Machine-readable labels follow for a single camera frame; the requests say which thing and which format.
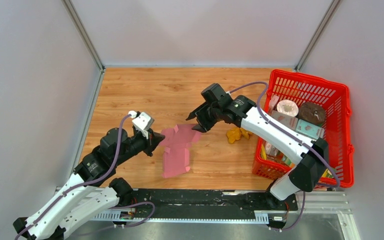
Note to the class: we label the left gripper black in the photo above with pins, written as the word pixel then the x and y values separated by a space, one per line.
pixel 154 139

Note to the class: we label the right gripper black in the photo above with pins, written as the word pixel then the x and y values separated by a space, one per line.
pixel 199 113

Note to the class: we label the pink paper box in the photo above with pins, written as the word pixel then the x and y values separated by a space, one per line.
pixel 177 143

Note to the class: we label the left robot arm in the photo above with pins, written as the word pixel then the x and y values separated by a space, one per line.
pixel 64 213

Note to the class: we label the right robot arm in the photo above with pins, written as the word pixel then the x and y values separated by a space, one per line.
pixel 309 156

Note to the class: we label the pink grey snack box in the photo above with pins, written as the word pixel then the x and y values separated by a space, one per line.
pixel 287 120

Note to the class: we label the teal snack box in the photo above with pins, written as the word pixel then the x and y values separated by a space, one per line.
pixel 310 130

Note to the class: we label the yellow fried food toy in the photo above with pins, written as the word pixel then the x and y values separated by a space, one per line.
pixel 235 134

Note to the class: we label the pink white roll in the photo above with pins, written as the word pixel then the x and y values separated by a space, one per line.
pixel 287 107

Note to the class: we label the brown chocolate donut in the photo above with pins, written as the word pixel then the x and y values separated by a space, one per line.
pixel 312 113

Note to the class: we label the red plastic basket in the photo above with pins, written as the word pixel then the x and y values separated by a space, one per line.
pixel 334 98

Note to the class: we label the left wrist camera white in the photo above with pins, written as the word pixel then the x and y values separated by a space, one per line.
pixel 141 122

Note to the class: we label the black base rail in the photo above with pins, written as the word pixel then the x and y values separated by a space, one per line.
pixel 205 206

